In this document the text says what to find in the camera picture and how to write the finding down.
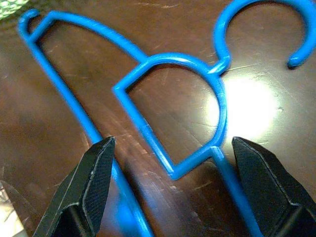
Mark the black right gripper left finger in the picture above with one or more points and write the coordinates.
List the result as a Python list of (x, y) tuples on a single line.
[(84, 192)]

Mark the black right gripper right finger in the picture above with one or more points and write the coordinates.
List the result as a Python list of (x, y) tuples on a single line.
[(274, 192)]

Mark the blue plastic hanger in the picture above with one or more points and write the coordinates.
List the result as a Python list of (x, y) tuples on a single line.
[(220, 32)]

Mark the dark brown wooden table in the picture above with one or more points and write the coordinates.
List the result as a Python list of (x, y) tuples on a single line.
[(74, 86)]

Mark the green woven cloth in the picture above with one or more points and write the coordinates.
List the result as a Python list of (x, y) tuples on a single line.
[(10, 8)]

